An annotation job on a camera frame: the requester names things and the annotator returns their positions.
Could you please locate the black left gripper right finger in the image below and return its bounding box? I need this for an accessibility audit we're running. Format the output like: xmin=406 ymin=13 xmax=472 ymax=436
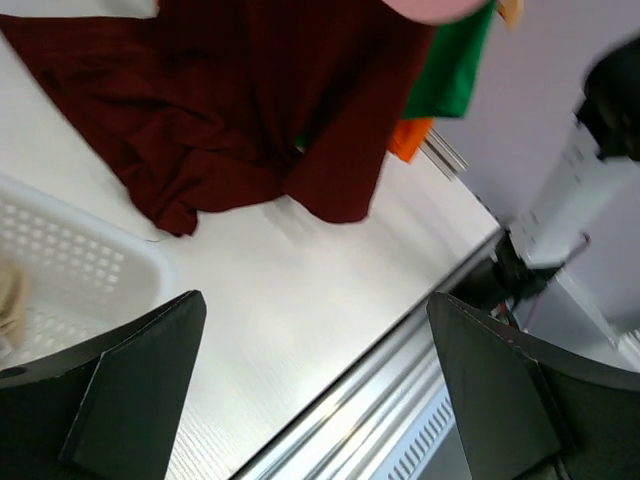
xmin=427 ymin=293 xmax=639 ymax=479

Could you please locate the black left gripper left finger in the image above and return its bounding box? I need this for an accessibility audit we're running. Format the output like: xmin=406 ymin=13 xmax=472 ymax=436
xmin=1 ymin=290 xmax=207 ymax=479

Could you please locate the beige t shirt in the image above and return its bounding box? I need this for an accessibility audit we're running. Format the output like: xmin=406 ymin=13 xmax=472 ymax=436
xmin=1 ymin=262 xmax=30 ymax=349

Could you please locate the maroon t shirt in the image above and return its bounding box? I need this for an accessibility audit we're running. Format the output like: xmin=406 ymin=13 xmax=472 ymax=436
xmin=1 ymin=1 xmax=435 ymax=236

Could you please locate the green t shirt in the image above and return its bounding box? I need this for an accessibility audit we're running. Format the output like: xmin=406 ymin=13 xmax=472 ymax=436
xmin=294 ymin=0 xmax=499 ymax=151

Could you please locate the thick pink plastic hanger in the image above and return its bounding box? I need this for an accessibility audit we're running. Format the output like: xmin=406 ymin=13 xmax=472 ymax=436
xmin=383 ymin=0 xmax=488 ymax=25

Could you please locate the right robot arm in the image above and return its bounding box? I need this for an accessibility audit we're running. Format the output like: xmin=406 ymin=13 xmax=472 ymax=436
xmin=509 ymin=37 xmax=639 ymax=268

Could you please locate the orange t shirt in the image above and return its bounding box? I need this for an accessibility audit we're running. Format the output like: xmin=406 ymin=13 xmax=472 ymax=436
xmin=388 ymin=117 xmax=435 ymax=163

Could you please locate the white plastic basket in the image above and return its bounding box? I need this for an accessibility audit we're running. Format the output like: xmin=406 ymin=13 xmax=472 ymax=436
xmin=1 ymin=176 xmax=177 ymax=369

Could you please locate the white slotted cable duct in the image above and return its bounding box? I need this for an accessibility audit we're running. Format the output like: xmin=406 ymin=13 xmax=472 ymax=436
xmin=372 ymin=386 xmax=455 ymax=480

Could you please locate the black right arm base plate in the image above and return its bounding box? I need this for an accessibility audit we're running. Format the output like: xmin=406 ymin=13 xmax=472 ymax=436
xmin=451 ymin=229 xmax=566 ymax=313

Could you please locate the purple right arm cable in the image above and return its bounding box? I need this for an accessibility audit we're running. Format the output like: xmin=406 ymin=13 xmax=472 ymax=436
xmin=519 ymin=232 xmax=594 ymax=334

